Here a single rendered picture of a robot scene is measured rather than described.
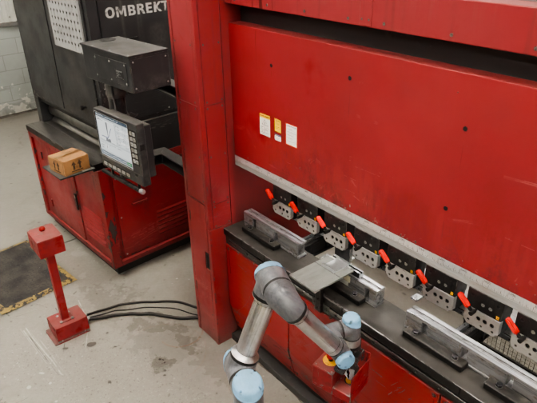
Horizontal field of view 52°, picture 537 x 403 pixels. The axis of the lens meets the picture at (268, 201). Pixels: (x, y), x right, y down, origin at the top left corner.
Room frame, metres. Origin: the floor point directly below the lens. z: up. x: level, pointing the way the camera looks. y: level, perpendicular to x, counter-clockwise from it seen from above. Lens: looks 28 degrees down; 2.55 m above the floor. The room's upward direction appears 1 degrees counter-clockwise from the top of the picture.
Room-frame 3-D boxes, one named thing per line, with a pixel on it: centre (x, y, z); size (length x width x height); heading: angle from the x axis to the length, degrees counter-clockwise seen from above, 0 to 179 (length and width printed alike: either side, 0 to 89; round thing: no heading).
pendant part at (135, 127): (2.90, 0.79, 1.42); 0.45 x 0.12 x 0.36; 44
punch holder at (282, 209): (2.63, -0.10, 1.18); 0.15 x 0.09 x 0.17; 38
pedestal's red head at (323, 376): (1.82, -0.31, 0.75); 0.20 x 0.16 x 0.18; 51
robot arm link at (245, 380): (1.52, 0.09, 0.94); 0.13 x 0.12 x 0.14; 16
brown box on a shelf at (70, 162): (3.56, 1.41, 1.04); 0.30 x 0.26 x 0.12; 42
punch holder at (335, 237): (2.31, -0.35, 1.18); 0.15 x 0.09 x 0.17; 38
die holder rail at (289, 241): (2.73, -0.03, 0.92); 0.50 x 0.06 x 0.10; 38
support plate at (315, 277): (2.20, -0.25, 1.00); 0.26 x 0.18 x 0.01; 128
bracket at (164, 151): (3.14, 0.65, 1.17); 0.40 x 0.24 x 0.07; 38
